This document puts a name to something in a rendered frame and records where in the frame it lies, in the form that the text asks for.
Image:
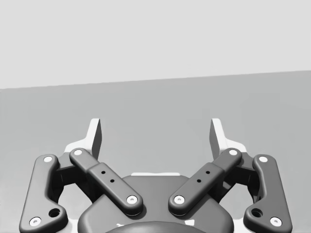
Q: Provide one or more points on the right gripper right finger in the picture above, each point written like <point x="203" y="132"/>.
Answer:
<point x="204" y="179"/>

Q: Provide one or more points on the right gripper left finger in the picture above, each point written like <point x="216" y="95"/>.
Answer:
<point x="107" y="179"/>

